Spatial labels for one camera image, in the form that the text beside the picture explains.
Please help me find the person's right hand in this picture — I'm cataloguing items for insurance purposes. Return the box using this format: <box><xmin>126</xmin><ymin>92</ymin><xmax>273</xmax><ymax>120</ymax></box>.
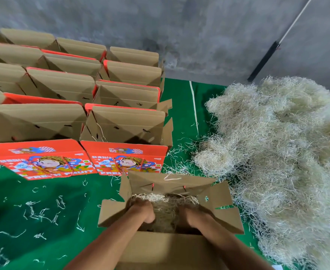
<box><xmin>179</xmin><ymin>206</ymin><xmax>215</xmax><ymax>234</ymax></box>

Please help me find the person's right forearm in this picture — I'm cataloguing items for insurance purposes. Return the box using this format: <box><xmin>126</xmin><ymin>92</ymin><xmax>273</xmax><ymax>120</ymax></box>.
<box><xmin>199</xmin><ymin>222</ymin><xmax>275</xmax><ymax>270</ymax></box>

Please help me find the group of red fruit boxes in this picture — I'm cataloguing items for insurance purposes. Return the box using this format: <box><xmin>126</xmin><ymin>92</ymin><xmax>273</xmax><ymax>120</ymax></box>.
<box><xmin>0</xmin><ymin>26</ymin><xmax>174</xmax><ymax>180</ymax></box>

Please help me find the person's left forearm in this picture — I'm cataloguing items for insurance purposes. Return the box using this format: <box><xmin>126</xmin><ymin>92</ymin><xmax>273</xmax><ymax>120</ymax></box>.
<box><xmin>64</xmin><ymin>213</ymin><xmax>149</xmax><ymax>270</ymax></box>

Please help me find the handful of shredded filler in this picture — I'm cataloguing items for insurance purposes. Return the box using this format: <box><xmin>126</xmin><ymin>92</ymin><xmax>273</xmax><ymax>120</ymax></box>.
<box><xmin>130</xmin><ymin>192</ymin><xmax>201</xmax><ymax>234</ymax></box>

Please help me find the red printed cardboard box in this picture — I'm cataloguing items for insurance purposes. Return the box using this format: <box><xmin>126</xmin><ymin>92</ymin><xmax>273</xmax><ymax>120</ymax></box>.
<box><xmin>97</xmin><ymin>170</ymin><xmax>246</xmax><ymax>270</ymax></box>

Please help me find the pile of shredded paper filler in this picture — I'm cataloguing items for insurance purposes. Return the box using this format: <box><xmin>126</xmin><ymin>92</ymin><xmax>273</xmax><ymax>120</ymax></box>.
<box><xmin>193</xmin><ymin>76</ymin><xmax>330</xmax><ymax>270</ymax></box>

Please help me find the white pole with black grip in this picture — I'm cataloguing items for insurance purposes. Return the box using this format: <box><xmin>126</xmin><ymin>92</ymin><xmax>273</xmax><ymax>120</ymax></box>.
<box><xmin>247</xmin><ymin>0</ymin><xmax>315</xmax><ymax>83</ymax></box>

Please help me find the person's left hand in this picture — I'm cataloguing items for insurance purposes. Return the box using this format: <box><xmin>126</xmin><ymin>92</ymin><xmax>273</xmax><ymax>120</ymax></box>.
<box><xmin>126</xmin><ymin>198</ymin><xmax>156</xmax><ymax>225</ymax></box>

